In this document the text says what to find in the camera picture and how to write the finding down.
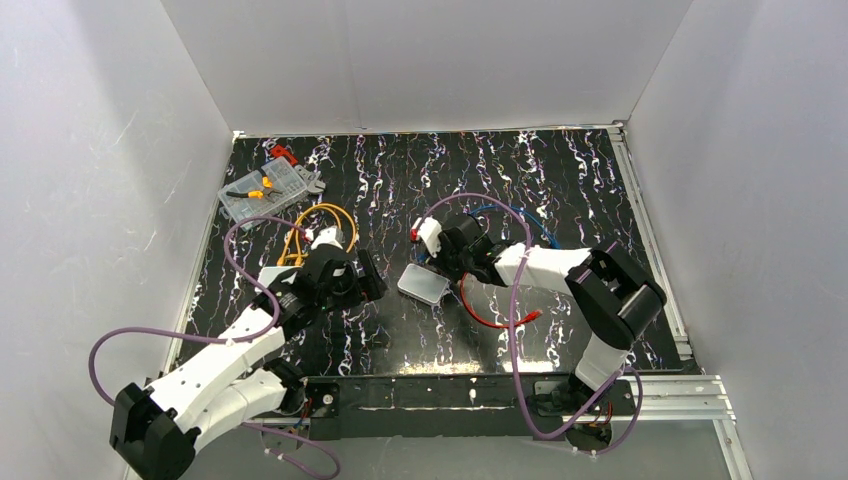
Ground short yellow ethernet cable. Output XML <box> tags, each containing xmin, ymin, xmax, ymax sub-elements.
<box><xmin>283</xmin><ymin>202</ymin><xmax>344</xmax><ymax>266</ymax></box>

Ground white network switch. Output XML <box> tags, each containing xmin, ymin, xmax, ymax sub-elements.
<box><xmin>397</xmin><ymin>264</ymin><xmax>450</xmax><ymax>306</ymax></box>
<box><xmin>255</xmin><ymin>266</ymin><xmax>300</xmax><ymax>293</ymax></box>

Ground long yellow ethernet cable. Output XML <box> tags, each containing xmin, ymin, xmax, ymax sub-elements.
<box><xmin>278</xmin><ymin>206</ymin><xmax>359</xmax><ymax>268</ymax></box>

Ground blue ethernet cable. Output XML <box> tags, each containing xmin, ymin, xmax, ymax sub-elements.
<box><xmin>417</xmin><ymin>205</ymin><xmax>562</xmax><ymax>263</ymax></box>

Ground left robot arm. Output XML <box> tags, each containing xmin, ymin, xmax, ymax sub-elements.
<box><xmin>109</xmin><ymin>243</ymin><xmax>386</xmax><ymax>479</ymax></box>

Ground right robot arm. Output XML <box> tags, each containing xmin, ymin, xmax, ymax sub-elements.
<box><xmin>415</xmin><ymin>214</ymin><xmax>667</xmax><ymax>393</ymax></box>

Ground grey red adjustable wrench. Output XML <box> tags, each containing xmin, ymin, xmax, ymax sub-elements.
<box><xmin>270</xmin><ymin>145</ymin><xmax>326</xmax><ymax>195</ymax></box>

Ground clear plastic parts box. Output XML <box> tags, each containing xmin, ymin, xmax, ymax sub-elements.
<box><xmin>218</xmin><ymin>157</ymin><xmax>307</xmax><ymax>223</ymax></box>

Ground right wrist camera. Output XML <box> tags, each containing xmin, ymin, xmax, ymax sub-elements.
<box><xmin>410</xmin><ymin>217</ymin><xmax>442</xmax><ymax>258</ymax></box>

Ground red ethernet cable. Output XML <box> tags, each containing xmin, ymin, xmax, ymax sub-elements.
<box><xmin>459</xmin><ymin>272</ymin><xmax>545</xmax><ymax>330</ymax></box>

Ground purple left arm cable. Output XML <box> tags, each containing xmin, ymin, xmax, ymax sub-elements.
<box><xmin>87</xmin><ymin>215</ymin><xmax>342</xmax><ymax>480</ymax></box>

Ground yellow handled pliers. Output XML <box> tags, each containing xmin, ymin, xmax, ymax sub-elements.
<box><xmin>225</xmin><ymin>175</ymin><xmax>282</xmax><ymax>201</ymax></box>

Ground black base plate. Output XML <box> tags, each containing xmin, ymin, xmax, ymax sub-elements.
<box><xmin>301</xmin><ymin>372</ymin><xmax>591</xmax><ymax>443</ymax></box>

